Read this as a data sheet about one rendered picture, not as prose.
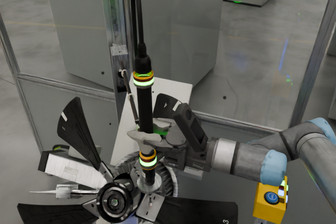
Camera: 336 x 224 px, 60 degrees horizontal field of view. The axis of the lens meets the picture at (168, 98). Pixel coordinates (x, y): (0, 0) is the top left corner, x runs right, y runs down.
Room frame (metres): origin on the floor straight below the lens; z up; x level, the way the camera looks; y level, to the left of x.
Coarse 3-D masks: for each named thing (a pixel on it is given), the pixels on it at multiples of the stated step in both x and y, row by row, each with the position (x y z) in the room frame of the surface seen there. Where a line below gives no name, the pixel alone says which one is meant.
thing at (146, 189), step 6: (138, 156) 0.57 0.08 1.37; (156, 174) 0.56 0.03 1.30; (138, 180) 0.54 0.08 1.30; (156, 180) 0.54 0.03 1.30; (138, 186) 0.52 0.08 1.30; (144, 186) 0.52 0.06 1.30; (150, 186) 0.52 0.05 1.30; (156, 186) 0.52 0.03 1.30; (144, 192) 0.50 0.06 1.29; (150, 192) 0.50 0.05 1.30
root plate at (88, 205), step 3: (90, 201) 0.55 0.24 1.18; (93, 201) 0.55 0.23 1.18; (84, 204) 0.55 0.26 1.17; (87, 204) 0.55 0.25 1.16; (90, 204) 0.55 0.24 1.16; (93, 204) 0.56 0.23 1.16; (84, 207) 0.55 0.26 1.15; (87, 207) 0.55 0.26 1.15; (90, 207) 0.56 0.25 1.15; (93, 207) 0.56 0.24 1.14; (90, 210) 0.56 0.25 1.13; (93, 210) 0.56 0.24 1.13; (93, 213) 0.56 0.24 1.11; (96, 213) 0.56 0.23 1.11; (99, 216) 0.56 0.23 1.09
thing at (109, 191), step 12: (120, 180) 0.58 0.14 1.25; (108, 192) 0.54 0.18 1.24; (120, 192) 0.54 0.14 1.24; (132, 192) 0.54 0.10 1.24; (96, 204) 0.52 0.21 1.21; (108, 204) 0.52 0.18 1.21; (120, 204) 0.52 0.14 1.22; (132, 204) 0.51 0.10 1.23; (108, 216) 0.50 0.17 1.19; (120, 216) 0.49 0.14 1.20
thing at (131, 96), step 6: (132, 0) 0.61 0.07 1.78; (138, 0) 0.54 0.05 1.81; (132, 6) 0.61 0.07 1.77; (138, 6) 0.54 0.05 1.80; (132, 12) 0.61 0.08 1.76; (138, 12) 0.53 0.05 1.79; (132, 18) 0.61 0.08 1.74; (138, 18) 0.53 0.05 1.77; (132, 24) 0.62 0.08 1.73; (138, 24) 0.53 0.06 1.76; (132, 30) 0.62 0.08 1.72; (138, 30) 0.53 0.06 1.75; (138, 36) 0.53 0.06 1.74; (126, 72) 0.99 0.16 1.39; (126, 78) 0.93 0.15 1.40; (126, 84) 0.89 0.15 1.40; (132, 96) 0.82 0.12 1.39; (132, 102) 0.78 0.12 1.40; (138, 126) 0.66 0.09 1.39
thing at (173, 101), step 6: (156, 96) 0.80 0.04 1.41; (162, 96) 0.78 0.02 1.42; (168, 96) 0.76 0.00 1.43; (156, 102) 0.78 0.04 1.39; (162, 102) 0.76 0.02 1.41; (174, 102) 0.73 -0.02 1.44; (156, 108) 0.76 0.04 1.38; (162, 108) 0.74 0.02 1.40; (168, 108) 0.72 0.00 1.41; (156, 114) 0.74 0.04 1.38; (162, 114) 0.72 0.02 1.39; (168, 114) 0.70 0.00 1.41; (198, 120) 0.63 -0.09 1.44; (162, 138) 0.64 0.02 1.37; (156, 150) 0.62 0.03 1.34; (156, 156) 0.60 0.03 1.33; (162, 156) 0.59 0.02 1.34
